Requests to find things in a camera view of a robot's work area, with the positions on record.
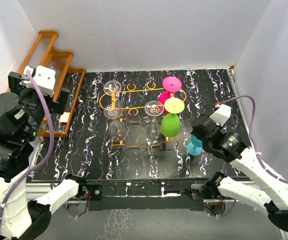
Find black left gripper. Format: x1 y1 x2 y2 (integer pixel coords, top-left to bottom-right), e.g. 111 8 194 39
11 71 68 140

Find blue wine glass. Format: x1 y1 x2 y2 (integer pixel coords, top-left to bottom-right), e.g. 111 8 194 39
186 135 203 156

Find green wine glass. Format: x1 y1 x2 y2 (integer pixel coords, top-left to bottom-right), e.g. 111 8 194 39
160 97 185 138

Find clear wine glass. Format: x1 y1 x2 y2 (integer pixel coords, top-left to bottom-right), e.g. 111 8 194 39
103 80 124 108
144 100 164 141

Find pink wine glass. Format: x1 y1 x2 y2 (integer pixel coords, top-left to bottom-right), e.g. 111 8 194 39
158 76 182 104

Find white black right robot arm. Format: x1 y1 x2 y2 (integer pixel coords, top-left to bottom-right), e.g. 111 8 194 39
191 115 288 232

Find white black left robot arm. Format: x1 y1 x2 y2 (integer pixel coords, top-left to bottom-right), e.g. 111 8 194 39
0 66 88 240

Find orange wooden shelf rack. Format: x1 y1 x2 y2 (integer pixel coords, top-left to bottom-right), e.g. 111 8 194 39
17 30 86 138

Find pink capped marker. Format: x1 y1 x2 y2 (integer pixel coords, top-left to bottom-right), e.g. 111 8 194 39
51 62 56 70

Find red white eraser block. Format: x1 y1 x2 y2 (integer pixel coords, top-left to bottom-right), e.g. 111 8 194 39
59 111 70 125

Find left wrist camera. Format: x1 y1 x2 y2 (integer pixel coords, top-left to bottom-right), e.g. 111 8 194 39
21 65 56 97

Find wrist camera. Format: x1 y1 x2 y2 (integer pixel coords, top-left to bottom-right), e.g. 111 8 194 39
209 102 232 127
21 65 56 97

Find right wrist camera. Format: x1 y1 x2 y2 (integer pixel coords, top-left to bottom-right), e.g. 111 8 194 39
209 102 232 127

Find gold wire wine glass rack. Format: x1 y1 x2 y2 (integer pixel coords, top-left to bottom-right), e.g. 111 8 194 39
98 81 178 149

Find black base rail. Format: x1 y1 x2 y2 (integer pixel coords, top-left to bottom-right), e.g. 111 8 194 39
58 177 237 212

